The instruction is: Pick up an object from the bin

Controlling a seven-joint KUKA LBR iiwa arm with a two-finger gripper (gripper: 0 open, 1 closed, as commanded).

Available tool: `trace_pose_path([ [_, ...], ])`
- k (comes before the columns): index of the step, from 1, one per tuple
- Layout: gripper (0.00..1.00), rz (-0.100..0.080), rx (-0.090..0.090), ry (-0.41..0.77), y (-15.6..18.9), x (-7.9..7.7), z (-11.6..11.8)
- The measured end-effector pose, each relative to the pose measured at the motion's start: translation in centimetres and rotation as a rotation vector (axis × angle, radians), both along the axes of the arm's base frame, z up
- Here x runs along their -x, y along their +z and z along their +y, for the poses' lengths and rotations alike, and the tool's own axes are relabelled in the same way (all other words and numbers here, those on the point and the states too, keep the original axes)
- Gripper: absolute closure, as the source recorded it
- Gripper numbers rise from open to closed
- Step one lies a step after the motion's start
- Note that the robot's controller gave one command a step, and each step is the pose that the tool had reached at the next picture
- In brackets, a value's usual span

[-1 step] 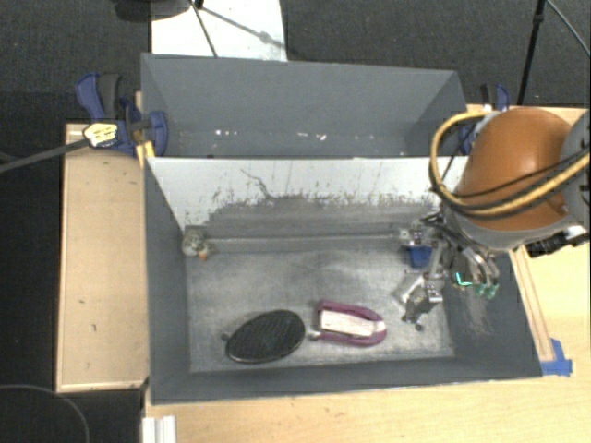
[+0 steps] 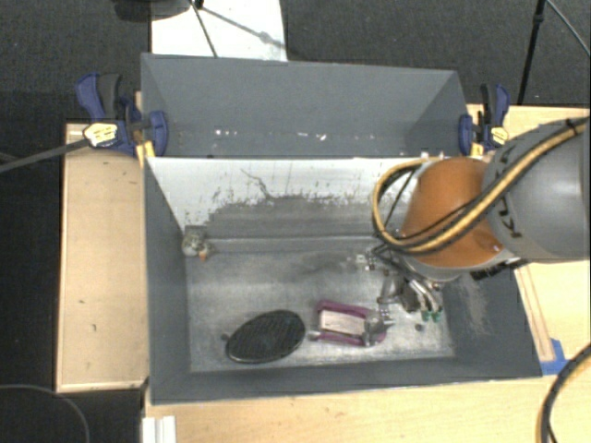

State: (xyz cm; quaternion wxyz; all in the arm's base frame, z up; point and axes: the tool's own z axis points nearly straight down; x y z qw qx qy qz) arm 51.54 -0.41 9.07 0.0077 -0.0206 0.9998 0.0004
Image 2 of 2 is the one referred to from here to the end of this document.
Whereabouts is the pale wood board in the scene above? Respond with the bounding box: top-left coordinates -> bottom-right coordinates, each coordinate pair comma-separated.
55,122 -> 151,393

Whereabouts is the purple handled metal tool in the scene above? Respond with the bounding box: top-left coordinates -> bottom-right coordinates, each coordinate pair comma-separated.
308,298 -> 390,348

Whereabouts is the small grey toy animal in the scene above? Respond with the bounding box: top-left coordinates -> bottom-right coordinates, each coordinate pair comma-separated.
180,227 -> 213,261

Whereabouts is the black oval mesh disc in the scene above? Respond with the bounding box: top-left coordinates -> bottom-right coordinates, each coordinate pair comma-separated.
224,309 -> 308,365

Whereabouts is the grey metal bin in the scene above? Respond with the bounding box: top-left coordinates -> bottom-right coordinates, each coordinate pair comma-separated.
139,52 -> 544,405

